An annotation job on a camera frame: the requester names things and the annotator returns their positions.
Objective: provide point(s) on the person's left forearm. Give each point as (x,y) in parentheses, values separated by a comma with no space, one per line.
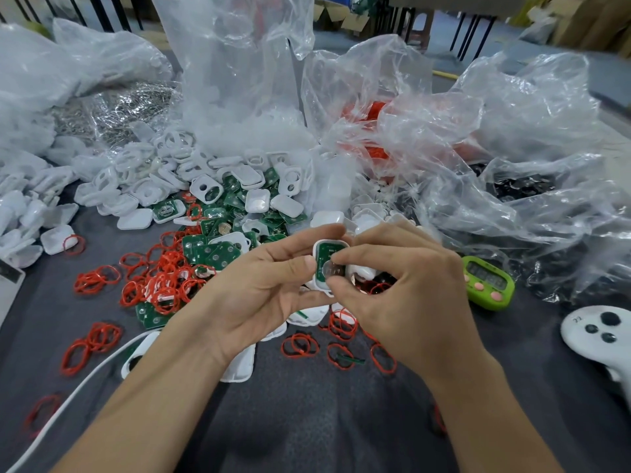
(148,408)

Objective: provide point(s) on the person's right thumb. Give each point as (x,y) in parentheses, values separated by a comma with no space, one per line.
(352,300)

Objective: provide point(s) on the white handheld controller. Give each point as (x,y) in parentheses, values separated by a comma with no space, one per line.
(599,337)

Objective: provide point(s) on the person's left hand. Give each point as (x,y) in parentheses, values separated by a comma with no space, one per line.
(246,305)

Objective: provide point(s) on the person's left thumb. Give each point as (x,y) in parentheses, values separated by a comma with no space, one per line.
(271,278)

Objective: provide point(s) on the black metal rack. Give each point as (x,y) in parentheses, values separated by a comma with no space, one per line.
(98,9)

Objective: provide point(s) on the clear bag of black parts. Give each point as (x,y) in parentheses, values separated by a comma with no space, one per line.
(532,182)

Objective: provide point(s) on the black metal table legs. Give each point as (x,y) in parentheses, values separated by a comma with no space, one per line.
(471,34)

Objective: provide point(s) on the person's right forearm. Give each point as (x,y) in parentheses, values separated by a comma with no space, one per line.
(485,423)

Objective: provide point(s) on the bag of metal rings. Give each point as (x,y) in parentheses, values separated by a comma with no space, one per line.
(118,110)

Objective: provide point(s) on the green digital timer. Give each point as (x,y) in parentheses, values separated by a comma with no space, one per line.
(488,283)

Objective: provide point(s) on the scattered red rubber rings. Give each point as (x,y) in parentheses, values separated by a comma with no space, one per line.
(167,283)

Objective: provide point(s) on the open cardboard box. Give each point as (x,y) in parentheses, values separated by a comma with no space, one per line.
(340,14)

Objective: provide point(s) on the white plastic cap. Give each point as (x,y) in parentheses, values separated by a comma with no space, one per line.
(364,272)

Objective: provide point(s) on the brown cardboard boxes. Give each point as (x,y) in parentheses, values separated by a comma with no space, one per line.
(591,19)

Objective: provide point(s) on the tall clear plastic bag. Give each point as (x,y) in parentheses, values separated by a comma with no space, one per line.
(236,68)

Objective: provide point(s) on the pile of green circuit boards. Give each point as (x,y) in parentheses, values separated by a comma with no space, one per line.
(217,251)

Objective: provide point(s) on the person's right middle finger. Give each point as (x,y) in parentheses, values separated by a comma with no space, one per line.
(394,235)

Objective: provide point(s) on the silver coin battery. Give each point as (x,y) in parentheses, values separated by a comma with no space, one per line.
(336,269)

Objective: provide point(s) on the white shell with green board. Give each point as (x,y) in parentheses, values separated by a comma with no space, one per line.
(323,256)

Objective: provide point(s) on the white flat device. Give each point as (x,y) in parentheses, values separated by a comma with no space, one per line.
(9,285)

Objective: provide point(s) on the person's right hand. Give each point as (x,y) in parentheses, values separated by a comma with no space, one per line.
(419,310)

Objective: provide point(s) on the pile of white plastic shells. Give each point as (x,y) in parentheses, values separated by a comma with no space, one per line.
(143,187)

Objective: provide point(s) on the clear bag of red rings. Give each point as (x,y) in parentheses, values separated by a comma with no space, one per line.
(374,118)

